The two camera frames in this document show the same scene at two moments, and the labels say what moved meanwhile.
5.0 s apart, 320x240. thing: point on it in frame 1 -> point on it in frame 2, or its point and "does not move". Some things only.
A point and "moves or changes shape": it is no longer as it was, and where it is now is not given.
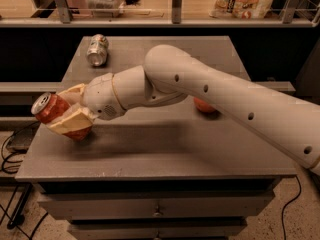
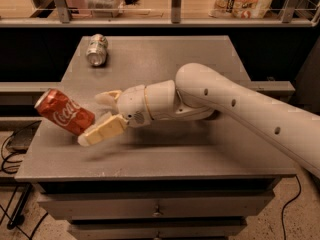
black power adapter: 22,138 does not move
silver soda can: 97,51 does not move
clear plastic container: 107,1 does not move
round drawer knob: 157,213 does not move
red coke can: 48,105 moves or changes shape
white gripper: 99,95 -> 132,105
